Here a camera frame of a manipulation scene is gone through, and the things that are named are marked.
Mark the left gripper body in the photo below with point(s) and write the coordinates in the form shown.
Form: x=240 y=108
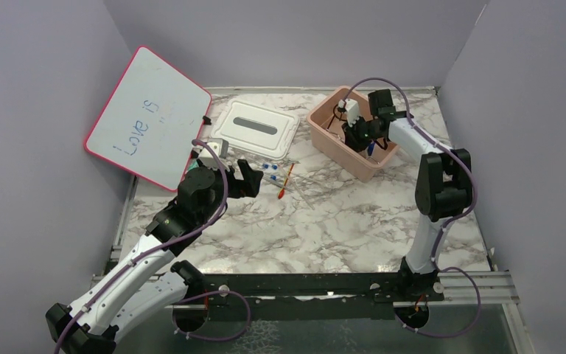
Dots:
x=233 y=186

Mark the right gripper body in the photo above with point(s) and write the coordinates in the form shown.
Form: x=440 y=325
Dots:
x=361 y=133

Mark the clear glass stirring rod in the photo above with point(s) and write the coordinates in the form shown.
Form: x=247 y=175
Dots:
x=300 y=190

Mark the black wire tripod stand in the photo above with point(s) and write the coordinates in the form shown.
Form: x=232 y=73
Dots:
x=338 y=114

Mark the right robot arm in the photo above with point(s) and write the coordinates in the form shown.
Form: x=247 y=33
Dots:
x=444 y=190

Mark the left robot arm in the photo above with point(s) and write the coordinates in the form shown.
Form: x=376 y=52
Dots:
x=141 y=264

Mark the red yellow green spatula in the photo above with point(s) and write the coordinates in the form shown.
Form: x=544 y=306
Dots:
x=285 y=183

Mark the pink plastic bin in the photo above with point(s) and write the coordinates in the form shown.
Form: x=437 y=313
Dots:
x=327 y=136

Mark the green whiteboard marker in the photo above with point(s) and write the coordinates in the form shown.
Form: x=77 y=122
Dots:
x=192 y=165

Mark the white plastic lid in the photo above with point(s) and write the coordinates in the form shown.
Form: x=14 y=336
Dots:
x=256 y=129

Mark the pink-framed whiteboard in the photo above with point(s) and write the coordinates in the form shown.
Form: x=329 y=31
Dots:
x=149 y=121

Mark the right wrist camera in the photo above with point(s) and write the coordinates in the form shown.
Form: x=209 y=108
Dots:
x=351 y=109

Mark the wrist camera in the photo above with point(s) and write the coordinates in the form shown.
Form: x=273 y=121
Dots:
x=351 y=109
x=217 y=148

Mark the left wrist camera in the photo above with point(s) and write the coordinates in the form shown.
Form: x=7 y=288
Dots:
x=217 y=148

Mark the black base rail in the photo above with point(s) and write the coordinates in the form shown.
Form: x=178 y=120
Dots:
x=289 y=297

